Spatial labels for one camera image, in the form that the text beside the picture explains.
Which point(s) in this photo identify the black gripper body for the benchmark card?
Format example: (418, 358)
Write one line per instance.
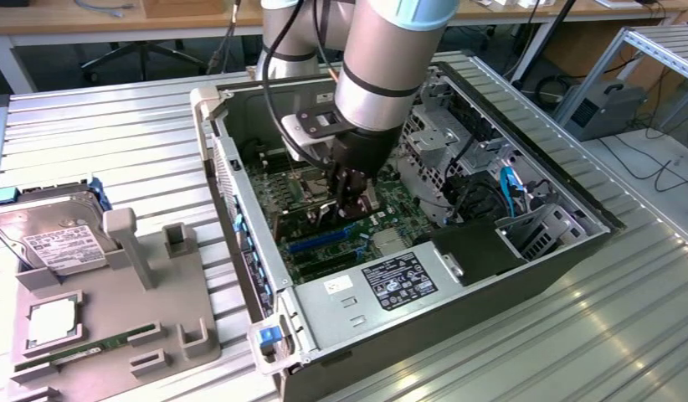
(366, 151)

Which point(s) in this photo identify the Nvidia Quadro graphics card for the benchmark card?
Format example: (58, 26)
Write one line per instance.
(298, 222)

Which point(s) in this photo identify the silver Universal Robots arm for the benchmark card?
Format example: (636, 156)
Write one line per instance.
(388, 63)

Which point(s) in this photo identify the CPU socket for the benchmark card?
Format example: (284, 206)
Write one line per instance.
(313, 186)

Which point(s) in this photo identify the thin metal locking lever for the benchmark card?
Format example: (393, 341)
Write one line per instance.
(293, 167)

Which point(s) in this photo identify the green Dell motherboard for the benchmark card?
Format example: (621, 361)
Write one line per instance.
(388, 226)

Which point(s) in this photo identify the black RAM slot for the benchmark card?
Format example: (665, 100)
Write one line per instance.
(276, 163)
(278, 168)
(274, 158)
(272, 153)

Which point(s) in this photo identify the silver chipset heat sink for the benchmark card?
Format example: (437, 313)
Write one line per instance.
(388, 243)

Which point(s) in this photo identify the blue expansion slot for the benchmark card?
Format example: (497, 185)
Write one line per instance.
(318, 243)

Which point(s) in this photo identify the perforated metal drive cage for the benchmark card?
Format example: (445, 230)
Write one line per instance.
(449, 142)

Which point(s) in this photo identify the black expansion slot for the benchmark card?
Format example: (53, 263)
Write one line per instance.
(324, 259)
(328, 270)

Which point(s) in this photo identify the black plastic fan shroud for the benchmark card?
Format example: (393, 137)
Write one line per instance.
(472, 251)

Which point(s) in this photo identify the grey power supply unit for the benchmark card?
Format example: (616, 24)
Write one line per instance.
(332, 310)

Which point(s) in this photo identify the silver disk bay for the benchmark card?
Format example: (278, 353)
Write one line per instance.
(538, 234)

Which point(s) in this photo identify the blue case latch tab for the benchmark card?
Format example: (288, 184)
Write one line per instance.
(269, 337)

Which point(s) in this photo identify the black slanted pole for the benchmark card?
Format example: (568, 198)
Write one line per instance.
(545, 46)

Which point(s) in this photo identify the open black PC case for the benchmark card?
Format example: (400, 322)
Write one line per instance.
(545, 293)

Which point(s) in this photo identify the grey equipment box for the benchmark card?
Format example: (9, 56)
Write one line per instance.
(612, 109)

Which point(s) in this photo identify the grey parts rack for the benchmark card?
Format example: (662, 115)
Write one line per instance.
(114, 318)

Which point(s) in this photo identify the silver hard disk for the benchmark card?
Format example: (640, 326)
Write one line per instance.
(48, 243)

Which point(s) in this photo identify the green RAM stick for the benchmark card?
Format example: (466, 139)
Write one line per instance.
(86, 348)

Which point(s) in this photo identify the silver CPU chip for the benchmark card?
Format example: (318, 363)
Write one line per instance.
(53, 324)

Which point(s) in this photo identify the wooden desk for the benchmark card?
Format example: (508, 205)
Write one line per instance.
(42, 23)

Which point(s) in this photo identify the black intrusion switch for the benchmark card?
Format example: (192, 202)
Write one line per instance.
(236, 165)

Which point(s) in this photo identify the aluminium profile frame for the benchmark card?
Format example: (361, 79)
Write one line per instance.
(661, 46)

